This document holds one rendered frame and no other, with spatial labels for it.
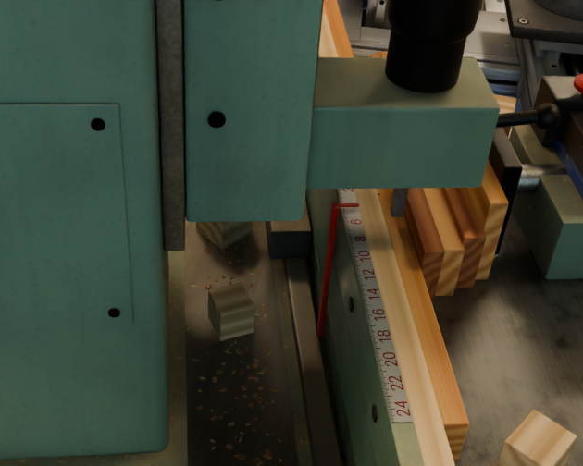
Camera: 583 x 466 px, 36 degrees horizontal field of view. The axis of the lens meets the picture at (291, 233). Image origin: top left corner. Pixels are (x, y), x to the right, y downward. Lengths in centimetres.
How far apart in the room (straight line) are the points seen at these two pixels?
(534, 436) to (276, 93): 27
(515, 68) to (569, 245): 71
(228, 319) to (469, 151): 27
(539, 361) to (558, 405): 4
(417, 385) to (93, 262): 22
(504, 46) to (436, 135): 85
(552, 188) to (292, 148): 26
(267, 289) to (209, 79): 35
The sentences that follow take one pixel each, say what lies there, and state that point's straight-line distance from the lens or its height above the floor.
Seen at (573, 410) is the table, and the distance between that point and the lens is 67.
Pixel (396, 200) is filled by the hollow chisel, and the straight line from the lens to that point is 70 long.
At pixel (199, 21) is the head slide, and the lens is 53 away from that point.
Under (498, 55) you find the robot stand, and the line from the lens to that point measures 145.
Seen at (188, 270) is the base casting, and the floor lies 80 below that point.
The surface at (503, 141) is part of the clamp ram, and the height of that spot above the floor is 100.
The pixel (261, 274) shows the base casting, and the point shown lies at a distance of 87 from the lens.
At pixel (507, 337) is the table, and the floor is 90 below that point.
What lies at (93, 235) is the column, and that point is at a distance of 56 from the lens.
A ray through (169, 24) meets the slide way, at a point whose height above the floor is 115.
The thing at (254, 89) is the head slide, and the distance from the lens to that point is 55.
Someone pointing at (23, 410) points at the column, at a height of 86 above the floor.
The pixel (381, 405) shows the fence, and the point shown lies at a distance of 58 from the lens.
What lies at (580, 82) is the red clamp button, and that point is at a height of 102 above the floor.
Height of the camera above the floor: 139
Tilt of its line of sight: 40 degrees down
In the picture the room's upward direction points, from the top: 5 degrees clockwise
